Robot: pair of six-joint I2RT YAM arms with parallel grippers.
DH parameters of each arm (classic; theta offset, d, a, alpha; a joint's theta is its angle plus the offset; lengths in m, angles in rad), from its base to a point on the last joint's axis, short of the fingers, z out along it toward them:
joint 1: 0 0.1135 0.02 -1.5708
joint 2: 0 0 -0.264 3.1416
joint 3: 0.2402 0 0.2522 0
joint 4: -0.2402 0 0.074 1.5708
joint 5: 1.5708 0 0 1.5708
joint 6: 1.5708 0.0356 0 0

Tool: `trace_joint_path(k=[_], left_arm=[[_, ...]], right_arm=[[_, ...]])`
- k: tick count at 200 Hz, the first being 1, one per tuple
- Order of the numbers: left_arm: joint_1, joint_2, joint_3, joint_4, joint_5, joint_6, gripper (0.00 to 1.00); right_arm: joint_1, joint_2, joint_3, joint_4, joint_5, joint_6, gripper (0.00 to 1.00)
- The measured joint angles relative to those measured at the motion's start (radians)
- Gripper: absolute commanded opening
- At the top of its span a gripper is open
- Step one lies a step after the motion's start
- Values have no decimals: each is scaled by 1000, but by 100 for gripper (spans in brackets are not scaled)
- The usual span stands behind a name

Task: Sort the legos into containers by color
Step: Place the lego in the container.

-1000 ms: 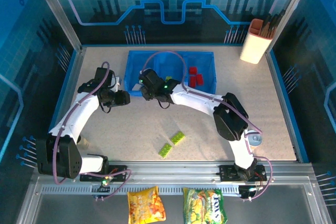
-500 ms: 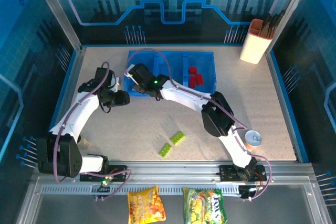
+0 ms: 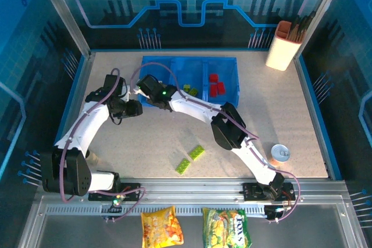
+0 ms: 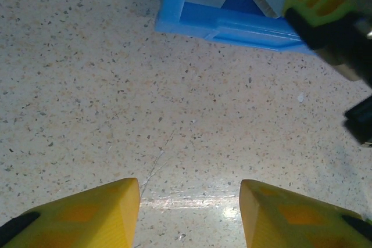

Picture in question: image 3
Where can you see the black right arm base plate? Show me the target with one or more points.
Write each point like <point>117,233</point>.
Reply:
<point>251,191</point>

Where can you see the beige utensil holder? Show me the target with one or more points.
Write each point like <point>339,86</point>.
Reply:
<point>280,53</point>

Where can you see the long red lego brick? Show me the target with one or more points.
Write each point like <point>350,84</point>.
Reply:
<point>221,87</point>
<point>213,90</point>

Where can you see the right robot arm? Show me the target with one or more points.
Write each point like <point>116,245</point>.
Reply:
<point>197,107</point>

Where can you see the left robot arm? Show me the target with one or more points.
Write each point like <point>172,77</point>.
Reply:
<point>90,126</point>

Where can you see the silver tin can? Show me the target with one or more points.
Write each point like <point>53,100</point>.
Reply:
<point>280,152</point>

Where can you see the short red lego brick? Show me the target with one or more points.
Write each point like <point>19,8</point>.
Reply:
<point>214,78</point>

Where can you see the aluminium front rail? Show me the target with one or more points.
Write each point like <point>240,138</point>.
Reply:
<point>189,185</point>

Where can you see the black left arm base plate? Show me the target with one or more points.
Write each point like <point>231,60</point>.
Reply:
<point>130,191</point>

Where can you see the aluminium frame post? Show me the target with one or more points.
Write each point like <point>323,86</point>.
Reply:
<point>319,7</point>
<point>62,12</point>

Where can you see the long green lego brick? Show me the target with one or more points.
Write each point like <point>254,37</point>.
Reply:
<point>196,152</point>
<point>183,166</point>
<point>194,92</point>

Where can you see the yellow snack bag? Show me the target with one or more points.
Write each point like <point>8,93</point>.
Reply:
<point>161,226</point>

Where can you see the small green lego brick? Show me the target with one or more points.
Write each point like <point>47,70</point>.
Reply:
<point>187,87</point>

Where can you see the green snack bag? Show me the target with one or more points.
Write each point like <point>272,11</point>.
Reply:
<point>225,227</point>

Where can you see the blue three-compartment bin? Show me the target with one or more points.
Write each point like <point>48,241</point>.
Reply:
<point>226,68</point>

